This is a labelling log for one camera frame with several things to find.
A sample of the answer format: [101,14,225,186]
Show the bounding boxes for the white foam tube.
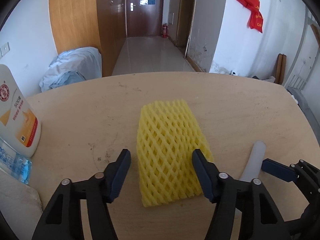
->
[239,140,266,182]

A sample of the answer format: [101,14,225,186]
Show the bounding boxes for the yellow foam fruit net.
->
[136,100,214,207]

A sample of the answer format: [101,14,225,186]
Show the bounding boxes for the small clear blue bottle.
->
[0,139,32,185]

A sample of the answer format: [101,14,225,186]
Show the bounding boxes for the light blue fabric bundle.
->
[39,47,102,92]

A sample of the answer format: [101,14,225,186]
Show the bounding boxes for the brown wooden folding chair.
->
[274,54,287,85]

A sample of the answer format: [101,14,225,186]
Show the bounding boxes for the red hanging cloth bags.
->
[237,0,264,33]

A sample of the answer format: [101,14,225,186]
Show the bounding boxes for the white lotion pump bottle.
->
[0,64,41,158]

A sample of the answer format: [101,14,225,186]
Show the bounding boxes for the light wood wardrobe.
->
[48,0,126,76]

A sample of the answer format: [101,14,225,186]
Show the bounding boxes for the red fire extinguisher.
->
[162,23,168,38]

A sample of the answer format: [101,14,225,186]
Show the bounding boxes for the dark brown entrance door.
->
[126,0,164,37]

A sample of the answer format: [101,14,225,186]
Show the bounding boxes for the white wall switch pair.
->
[0,42,10,59]

